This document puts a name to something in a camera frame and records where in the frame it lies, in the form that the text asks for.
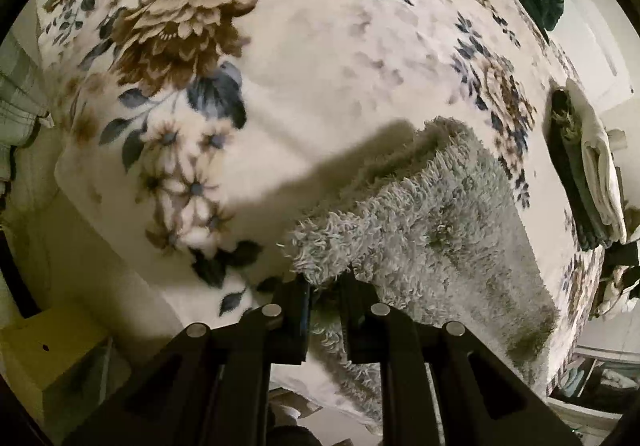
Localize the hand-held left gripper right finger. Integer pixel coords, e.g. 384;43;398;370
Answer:
338;272;583;446

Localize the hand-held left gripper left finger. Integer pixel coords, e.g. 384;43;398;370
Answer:
62;275;312;446

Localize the grey shaggy towel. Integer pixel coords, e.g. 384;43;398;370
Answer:
282;116;559;419

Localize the floral printed blanket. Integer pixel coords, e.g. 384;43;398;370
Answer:
37;0;608;422

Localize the yellow box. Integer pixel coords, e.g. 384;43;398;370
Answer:
0;301;113;422

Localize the stack of folded clothes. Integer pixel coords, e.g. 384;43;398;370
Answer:
545;76;628;251

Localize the plaid curtain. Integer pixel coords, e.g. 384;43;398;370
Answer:
0;34;51;199

